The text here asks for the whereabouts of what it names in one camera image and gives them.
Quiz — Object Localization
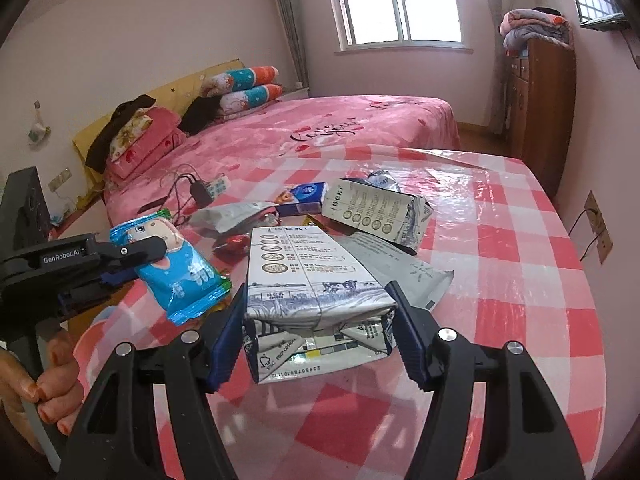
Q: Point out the blue cartoon snack packet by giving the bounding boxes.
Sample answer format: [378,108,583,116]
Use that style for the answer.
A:
[110,209,231,325]

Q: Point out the grey plastic mailer bag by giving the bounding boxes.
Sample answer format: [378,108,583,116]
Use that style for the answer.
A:
[188,202,276,234]

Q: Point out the white milk carton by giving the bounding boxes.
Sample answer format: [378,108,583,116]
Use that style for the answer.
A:
[244,226,395,384]
[321,179,433,255]

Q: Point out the blue tissue pack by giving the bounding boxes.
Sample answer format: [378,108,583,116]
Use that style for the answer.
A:
[274,182,328,217]

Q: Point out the person's left hand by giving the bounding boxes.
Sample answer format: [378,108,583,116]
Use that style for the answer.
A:
[1,328,84,453]

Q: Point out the black charger adapter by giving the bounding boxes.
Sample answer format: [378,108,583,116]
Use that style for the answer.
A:
[190,180,214,208]

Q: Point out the dark clothing on bed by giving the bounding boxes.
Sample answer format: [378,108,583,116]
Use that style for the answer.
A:
[85,94,156,174]

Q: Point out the red snack wrapper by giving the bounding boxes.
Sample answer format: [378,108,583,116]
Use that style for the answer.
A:
[213,234,250,259]

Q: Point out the cream power strip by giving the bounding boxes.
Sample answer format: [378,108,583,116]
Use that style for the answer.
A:
[206,174,231,200]

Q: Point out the pink folded pillows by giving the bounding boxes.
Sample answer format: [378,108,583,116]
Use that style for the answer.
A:
[103,107,186,185]

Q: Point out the pink bed blanket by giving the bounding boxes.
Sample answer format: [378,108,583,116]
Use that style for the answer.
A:
[104,96,461,226]

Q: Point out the pink checkered tablecloth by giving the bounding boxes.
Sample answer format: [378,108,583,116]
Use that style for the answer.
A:
[72,144,608,480]

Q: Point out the yellow headboard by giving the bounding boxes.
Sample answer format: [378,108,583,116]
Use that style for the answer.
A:
[73,58,245,190]

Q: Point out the lower striped bolster pillow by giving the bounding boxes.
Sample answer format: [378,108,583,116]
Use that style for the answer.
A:
[218,84,283,116]

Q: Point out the striped bolster pillow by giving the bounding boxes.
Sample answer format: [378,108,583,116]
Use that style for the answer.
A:
[200,65,279,98]
[218,84,283,116]

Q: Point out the upper striped bolster pillow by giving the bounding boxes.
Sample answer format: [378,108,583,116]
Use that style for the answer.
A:
[200,65,279,98]

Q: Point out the grey curtain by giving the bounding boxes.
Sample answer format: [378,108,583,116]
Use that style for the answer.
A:
[276,0,309,87]

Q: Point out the window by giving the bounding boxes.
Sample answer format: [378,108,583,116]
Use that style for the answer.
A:
[330,0,468,52]

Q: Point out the brown wooden dresser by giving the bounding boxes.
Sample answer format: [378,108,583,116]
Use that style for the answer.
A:
[508,38,577,198]

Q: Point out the folded blankets pile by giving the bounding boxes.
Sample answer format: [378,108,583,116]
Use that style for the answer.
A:
[499,9,574,52]

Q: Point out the wall socket with cable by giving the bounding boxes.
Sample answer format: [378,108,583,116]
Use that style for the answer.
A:
[568,191,613,263]

